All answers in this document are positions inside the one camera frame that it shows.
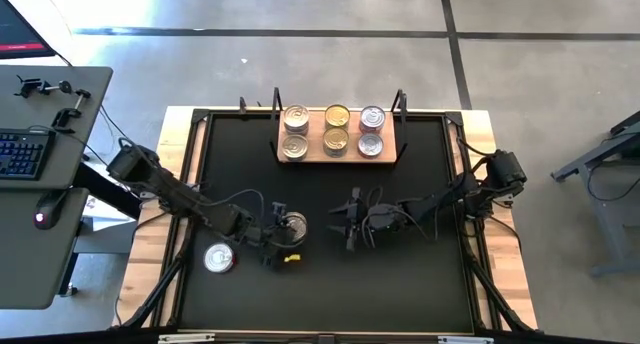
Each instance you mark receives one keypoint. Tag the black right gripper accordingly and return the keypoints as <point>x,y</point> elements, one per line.
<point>380,218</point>

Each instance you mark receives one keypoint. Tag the black desk support bar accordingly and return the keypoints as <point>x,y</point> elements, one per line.
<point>107,191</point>

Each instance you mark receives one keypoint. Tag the black diagonal support strut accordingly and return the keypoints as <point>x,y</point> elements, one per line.
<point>492,294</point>
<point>160,289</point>

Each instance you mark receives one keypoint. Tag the black desk clamp mount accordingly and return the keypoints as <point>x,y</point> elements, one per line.
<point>30,84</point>
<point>65,116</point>

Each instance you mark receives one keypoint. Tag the yellow tape tag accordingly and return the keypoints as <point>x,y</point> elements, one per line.
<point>292,258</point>

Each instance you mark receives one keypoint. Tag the black backlit keyboard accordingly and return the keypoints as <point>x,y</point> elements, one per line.
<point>25,154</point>

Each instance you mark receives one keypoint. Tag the black computer monitor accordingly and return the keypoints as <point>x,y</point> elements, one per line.
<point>15,34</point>

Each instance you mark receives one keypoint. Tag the black table mat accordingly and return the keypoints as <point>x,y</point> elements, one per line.
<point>325,294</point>

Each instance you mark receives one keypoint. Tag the grey desk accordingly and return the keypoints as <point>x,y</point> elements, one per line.
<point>30,264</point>

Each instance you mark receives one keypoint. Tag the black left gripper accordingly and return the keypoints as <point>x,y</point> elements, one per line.
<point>270,244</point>

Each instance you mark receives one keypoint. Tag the grey metal stand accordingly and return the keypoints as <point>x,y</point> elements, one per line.
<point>607,219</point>

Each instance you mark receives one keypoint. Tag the green label tuna can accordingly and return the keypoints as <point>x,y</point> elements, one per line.
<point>337,115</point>
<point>336,140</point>
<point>298,229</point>

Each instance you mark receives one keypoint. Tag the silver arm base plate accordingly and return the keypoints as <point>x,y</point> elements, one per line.
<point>146,195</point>

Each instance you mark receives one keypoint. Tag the silver metal bracket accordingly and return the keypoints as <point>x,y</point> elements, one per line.
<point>465,340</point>
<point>185,338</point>

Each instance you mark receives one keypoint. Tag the black computer mouse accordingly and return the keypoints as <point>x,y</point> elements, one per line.
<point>47,214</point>

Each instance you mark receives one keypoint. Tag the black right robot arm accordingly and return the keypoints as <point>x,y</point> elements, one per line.
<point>505,169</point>

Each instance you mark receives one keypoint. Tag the blue label tuna can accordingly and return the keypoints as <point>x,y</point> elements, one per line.
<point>296,118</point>
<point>295,146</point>

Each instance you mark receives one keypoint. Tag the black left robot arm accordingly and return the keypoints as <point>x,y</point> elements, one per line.
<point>175,196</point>

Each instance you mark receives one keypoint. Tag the red label tuna can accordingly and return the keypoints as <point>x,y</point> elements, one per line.
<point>372,118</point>
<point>370,145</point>
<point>218,257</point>

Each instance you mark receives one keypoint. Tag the black metal table frame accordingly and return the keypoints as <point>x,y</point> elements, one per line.
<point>225,112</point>

